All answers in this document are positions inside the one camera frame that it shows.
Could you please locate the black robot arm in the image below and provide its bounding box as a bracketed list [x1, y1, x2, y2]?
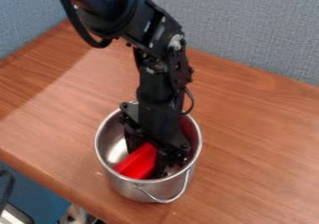
[60, 0, 193, 179]

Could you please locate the metal pot with handle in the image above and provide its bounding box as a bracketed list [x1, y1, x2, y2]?
[95, 109, 203, 203]

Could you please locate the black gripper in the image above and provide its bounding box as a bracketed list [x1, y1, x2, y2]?
[120, 91, 191, 178]

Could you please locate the grey box under table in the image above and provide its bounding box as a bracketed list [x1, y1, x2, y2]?
[0, 203, 35, 224]

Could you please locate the red rectangular block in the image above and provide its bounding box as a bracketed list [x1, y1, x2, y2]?
[113, 143, 157, 179]

